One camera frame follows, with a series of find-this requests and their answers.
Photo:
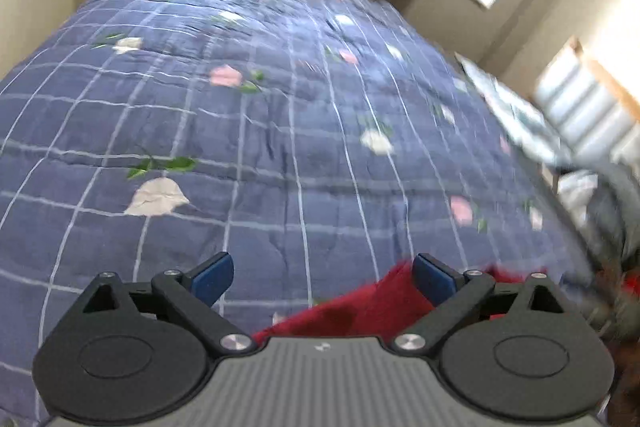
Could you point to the grey padded wooden headboard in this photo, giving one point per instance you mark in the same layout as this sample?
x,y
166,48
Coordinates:
x,y
585,97

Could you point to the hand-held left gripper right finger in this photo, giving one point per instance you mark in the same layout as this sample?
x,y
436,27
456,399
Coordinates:
x,y
434,279

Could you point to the blue checked floral quilt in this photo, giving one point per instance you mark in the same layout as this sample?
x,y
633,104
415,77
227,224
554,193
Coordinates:
x,y
280,132

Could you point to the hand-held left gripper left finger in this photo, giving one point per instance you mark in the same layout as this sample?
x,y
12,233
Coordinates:
x,y
215,278

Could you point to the grey padded jacket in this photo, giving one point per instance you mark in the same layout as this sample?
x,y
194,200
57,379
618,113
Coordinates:
x,y
612,217

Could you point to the red long-sleeve shirt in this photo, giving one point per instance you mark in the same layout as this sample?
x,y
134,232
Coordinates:
x,y
370,307

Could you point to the light blue pillow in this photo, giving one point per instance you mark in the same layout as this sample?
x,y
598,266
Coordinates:
x,y
520,117

